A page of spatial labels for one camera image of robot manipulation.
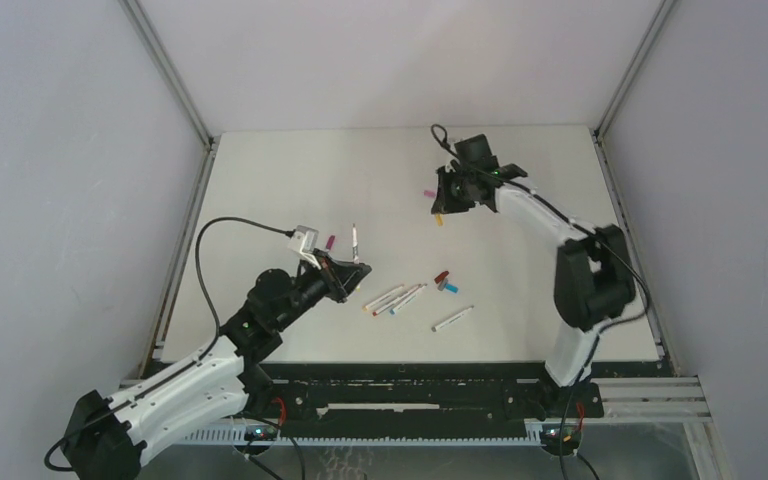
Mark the blue tipped white pen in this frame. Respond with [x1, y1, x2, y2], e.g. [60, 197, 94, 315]
[388, 283, 427, 315]

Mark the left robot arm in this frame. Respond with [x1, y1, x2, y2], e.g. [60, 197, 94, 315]
[53, 250, 372, 479]

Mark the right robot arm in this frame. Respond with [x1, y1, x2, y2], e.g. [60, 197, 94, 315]
[430, 124, 651, 416]

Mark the red tipped white pen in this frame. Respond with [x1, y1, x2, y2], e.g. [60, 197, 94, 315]
[372, 284, 421, 317]

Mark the brown pen cap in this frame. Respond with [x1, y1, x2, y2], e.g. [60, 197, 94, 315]
[434, 270, 449, 284]

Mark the yellow white pen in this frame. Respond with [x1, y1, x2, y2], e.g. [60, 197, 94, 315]
[362, 284, 404, 312]

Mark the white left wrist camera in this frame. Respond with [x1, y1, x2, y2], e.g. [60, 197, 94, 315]
[287, 225, 322, 270]

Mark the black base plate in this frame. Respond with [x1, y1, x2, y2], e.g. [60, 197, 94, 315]
[142, 360, 604, 440]

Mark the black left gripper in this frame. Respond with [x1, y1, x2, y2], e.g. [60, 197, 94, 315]
[274, 248, 370, 331]

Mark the grey tipped white pen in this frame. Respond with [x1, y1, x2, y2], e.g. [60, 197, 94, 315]
[430, 305, 475, 332]

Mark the right aluminium frame rail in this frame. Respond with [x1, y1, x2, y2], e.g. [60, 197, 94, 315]
[591, 0, 731, 479]

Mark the aluminium frame rail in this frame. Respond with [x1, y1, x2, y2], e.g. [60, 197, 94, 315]
[119, 0, 215, 375]
[591, 0, 731, 479]

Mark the white cable duct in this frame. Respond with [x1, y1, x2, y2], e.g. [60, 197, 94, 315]
[174, 423, 545, 447]

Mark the black left camera cable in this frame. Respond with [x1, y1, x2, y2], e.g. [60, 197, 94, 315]
[195, 216, 296, 346]

